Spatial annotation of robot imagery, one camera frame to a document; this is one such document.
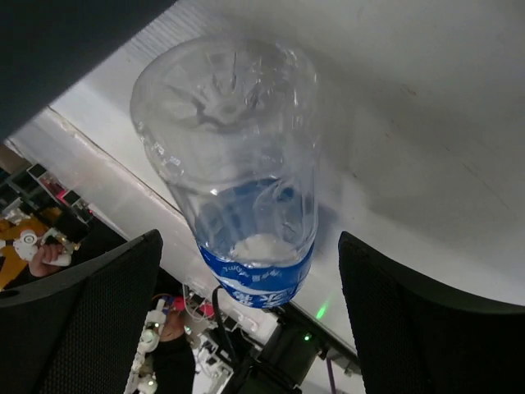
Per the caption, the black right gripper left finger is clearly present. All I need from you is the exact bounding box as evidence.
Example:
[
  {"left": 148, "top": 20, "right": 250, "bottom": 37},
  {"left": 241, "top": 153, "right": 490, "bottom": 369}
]
[{"left": 1, "top": 230, "right": 163, "bottom": 393}]

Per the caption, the person in background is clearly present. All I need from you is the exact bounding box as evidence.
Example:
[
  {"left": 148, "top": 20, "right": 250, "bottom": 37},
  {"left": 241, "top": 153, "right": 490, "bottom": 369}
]
[{"left": 1, "top": 222, "right": 195, "bottom": 393}]

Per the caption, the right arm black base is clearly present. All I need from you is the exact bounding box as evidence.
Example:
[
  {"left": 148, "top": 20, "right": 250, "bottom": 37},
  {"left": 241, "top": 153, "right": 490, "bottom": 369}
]
[{"left": 223, "top": 304, "right": 328, "bottom": 394}]

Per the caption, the blue label plastic bottle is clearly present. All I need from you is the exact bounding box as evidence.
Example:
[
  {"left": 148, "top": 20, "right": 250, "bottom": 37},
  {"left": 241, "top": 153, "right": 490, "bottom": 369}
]
[{"left": 130, "top": 35, "right": 318, "bottom": 309}]

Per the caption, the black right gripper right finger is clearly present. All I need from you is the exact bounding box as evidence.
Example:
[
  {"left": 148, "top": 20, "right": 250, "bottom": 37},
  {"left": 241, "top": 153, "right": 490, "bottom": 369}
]
[{"left": 338, "top": 231, "right": 524, "bottom": 393}]

